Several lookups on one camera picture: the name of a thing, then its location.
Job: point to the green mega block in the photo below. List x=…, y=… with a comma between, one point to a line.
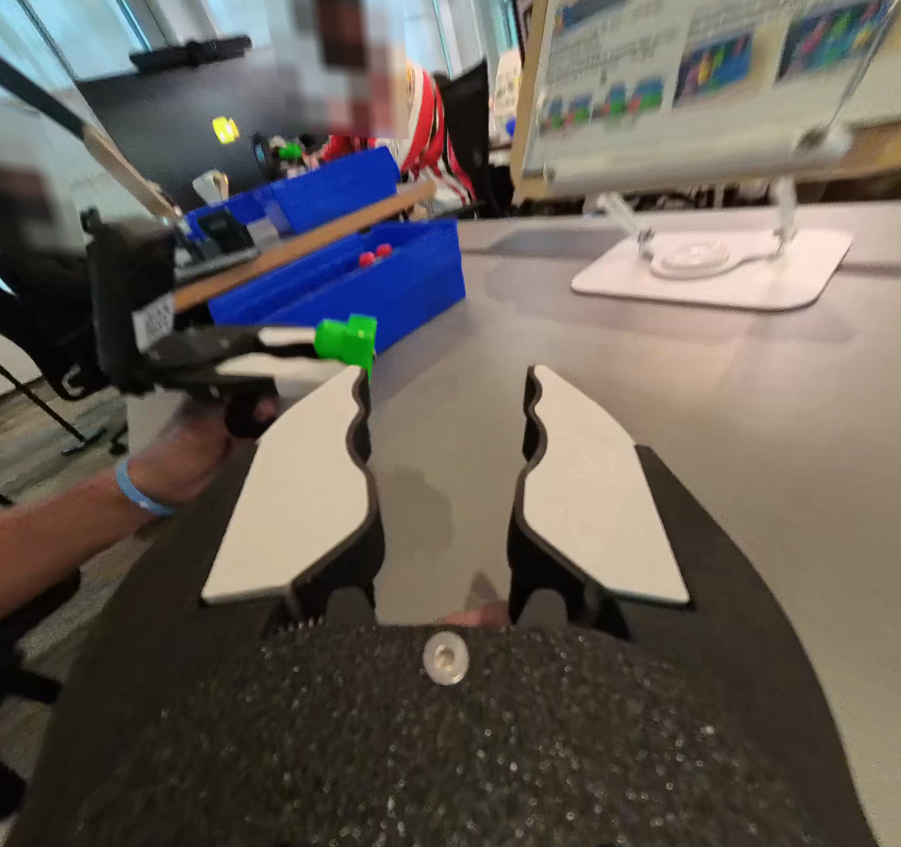
x=345, y=340

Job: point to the black round base stand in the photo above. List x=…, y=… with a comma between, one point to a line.
x=81, y=442

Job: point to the large black wall screen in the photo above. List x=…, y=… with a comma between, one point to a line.
x=176, y=122

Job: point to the instruction board on white stand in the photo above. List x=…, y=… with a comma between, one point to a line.
x=669, y=87

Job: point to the person's office chair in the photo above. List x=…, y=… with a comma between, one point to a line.
x=28, y=622

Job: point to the person's left hand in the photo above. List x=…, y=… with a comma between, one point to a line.
x=183, y=460

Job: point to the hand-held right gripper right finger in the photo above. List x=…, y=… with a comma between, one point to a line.
x=598, y=509

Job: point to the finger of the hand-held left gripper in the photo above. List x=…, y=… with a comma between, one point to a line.
x=281, y=368
x=288, y=337

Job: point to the black video bar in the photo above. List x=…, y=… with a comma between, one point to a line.
x=190, y=51

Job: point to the cluster of mega block bridges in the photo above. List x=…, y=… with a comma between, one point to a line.
x=373, y=256

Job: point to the blue wristband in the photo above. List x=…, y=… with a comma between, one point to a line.
x=141, y=491

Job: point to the black charger case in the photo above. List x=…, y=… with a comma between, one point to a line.
x=225, y=234

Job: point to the black and white tilted panel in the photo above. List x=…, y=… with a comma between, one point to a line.
x=105, y=143

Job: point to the wooden table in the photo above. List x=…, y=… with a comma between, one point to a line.
x=317, y=238

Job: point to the person's left forearm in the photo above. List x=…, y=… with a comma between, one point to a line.
x=63, y=537

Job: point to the blue storage bin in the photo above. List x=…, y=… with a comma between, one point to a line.
x=331, y=185
x=408, y=298

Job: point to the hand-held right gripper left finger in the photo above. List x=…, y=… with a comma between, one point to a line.
x=295, y=509

